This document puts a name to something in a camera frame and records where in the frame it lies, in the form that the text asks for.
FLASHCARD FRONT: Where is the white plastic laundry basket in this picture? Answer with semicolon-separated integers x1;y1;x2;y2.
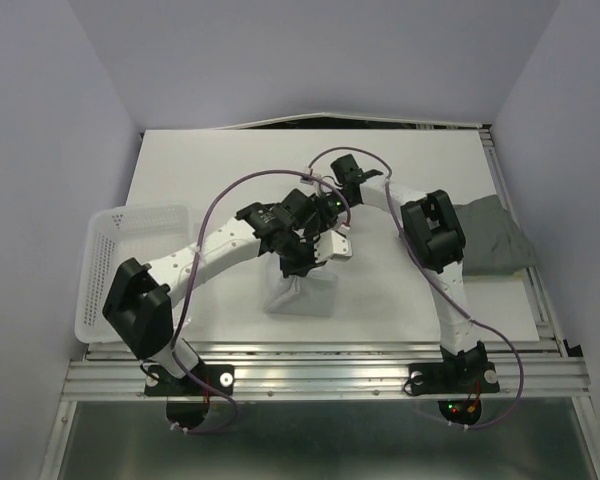
74;202;197;344

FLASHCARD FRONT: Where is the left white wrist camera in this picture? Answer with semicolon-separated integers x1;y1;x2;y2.
314;230;353;263

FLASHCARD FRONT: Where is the white skirt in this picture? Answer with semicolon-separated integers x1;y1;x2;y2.
262;257;339;318

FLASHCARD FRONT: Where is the aluminium frame rail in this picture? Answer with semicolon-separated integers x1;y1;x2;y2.
40;338;600;479

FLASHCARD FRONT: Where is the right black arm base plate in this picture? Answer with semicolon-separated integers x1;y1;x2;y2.
402;362;500;396

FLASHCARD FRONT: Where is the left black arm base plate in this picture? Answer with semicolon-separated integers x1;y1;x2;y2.
140;364;235;397

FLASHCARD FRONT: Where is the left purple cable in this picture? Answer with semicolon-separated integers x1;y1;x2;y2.
169;169;354;435

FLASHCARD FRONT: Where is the grey skirt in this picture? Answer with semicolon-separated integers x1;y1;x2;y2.
454;195;538;277

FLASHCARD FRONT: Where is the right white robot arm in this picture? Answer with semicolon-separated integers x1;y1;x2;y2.
309;154;499;396

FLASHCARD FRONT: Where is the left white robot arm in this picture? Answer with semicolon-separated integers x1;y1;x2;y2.
102;189;351;395

